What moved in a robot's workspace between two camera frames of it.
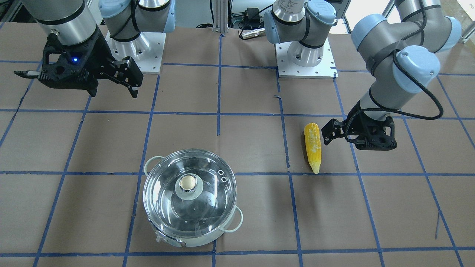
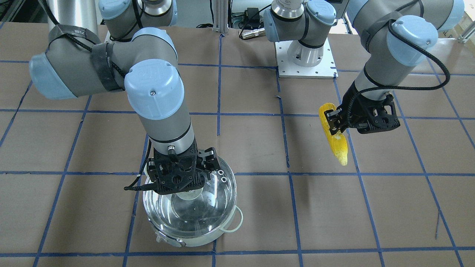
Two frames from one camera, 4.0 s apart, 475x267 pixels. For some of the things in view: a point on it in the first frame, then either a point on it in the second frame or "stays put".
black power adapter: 253,13 stays put
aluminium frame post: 220,16 stays put
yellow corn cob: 313,138 -> 336,141
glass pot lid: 189,193 stays put
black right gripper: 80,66 -> 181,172
